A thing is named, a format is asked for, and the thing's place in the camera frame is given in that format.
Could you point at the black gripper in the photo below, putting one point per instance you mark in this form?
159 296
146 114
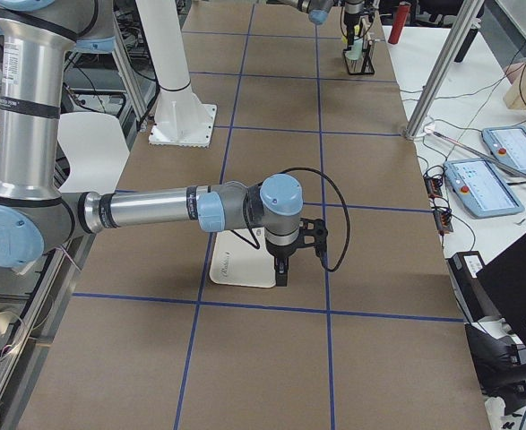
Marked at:
280 253
349 14

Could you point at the green plastic cup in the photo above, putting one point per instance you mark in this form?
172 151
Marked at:
354 52

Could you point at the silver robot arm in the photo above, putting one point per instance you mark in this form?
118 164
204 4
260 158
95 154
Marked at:
35 217
318 11

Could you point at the white plastic tray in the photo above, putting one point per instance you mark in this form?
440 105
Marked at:
235 262

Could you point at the red cylinder bottle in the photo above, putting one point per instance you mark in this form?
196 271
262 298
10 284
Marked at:
401 16

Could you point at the far blue teach pendant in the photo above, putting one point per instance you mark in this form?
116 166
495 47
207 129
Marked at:
507 145

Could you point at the blue teach pendant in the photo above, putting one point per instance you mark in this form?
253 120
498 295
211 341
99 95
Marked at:
482 191
507 145

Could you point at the near blue teach pendant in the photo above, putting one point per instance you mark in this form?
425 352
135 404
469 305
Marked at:
482 191

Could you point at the white chair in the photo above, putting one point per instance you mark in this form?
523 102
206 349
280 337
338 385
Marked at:
95 147

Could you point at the black wire cup rack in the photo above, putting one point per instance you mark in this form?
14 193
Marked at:
365 65

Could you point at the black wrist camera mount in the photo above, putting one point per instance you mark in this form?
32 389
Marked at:
313 234

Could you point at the aluminium frame post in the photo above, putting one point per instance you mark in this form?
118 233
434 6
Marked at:
456 36

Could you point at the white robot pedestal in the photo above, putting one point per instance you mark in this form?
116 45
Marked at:
180 118

